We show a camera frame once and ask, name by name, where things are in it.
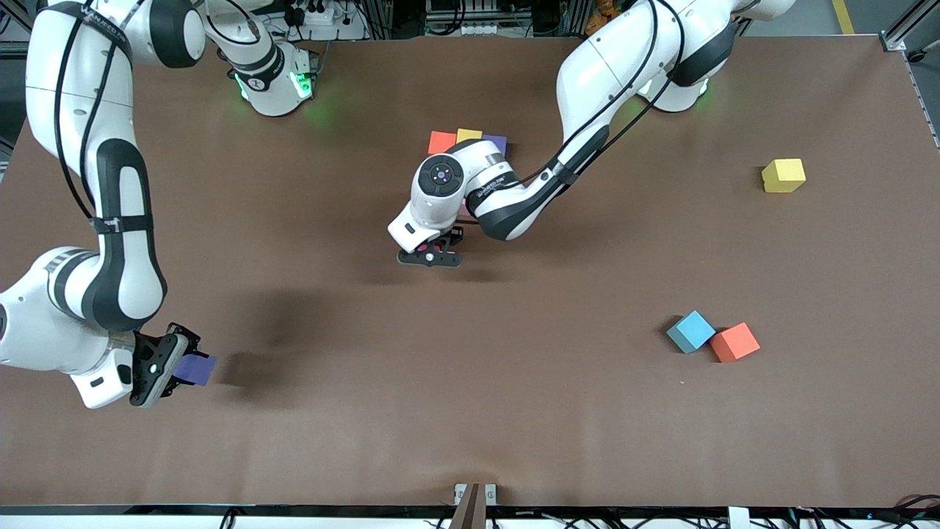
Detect table cover sheet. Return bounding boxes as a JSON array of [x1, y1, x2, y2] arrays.
[[0, 35, 940, 509]]

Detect brown wooden post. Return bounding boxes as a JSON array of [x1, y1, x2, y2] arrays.
[[448, 483, 488, 529]]

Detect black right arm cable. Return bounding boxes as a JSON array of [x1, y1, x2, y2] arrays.
[[53, 0, 122, 221]]

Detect aluminium frame profile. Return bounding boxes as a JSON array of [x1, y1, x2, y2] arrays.
[[880, 0, 940, 148]]

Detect silver metal bracket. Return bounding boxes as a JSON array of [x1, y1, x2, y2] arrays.
[[454, 483, 498, 508]]

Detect orange snack bags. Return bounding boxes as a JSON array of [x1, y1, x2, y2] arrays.
[[585, 0, 625, 37]]

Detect white power strip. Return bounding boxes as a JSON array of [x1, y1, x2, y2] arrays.
[[283, 0, 368, 41], [439, 21, 509, 37]]

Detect blue foam cube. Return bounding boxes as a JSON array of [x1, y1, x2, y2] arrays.
[[667, 309, 717, 355]]

